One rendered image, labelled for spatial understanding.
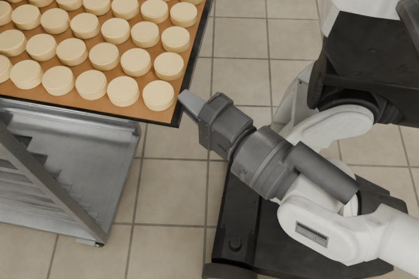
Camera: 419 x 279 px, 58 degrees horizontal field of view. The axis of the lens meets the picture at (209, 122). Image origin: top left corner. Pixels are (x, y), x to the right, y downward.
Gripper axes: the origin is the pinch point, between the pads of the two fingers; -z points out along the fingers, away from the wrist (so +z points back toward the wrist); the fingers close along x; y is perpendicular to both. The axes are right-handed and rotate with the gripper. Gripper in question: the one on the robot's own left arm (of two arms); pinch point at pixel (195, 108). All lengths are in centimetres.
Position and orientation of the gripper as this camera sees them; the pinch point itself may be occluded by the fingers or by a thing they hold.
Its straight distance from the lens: 60.6
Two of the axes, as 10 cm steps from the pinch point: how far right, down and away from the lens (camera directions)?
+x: 0.0, -5.0, -8.7
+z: 7.5, 5.7, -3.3
